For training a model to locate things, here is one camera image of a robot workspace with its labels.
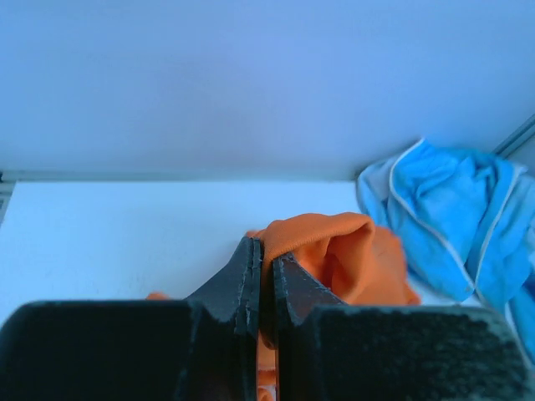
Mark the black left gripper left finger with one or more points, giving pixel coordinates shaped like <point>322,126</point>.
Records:
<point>203,347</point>

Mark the orange zip jacket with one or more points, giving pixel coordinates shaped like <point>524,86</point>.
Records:
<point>361,264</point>

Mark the light blue zip jacket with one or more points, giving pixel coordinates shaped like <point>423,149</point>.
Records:
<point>466,221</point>

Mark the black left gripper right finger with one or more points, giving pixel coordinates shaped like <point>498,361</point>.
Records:
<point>329,350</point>

